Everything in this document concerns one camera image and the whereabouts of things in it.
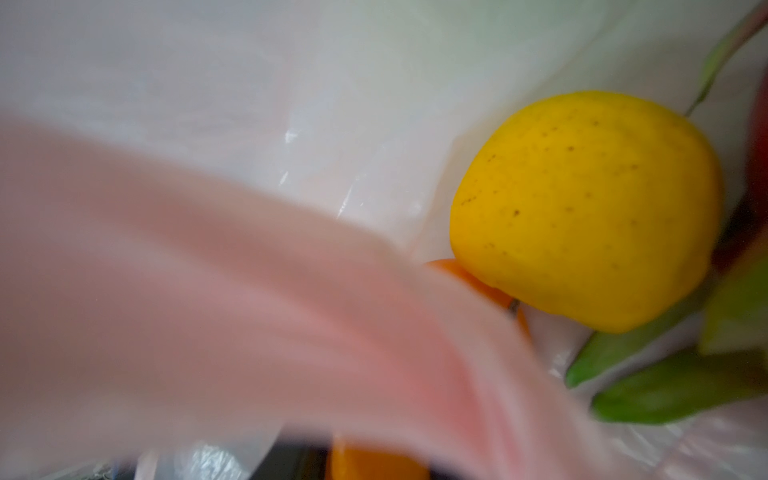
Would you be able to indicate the yellow lemon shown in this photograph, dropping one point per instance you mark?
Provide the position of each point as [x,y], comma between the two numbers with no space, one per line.
[597,206]

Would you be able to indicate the orange fruit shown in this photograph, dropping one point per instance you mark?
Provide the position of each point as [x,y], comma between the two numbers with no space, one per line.
[346,462]
[452,268]

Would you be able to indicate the pink plastic bag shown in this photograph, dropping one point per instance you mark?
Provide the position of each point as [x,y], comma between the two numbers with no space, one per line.
[214,216]

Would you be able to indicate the green fruit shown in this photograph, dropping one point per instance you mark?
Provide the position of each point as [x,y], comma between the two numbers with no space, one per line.
[729,363]

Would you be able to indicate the red fruit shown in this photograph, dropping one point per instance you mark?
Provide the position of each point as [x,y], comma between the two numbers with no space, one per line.
[750,216]

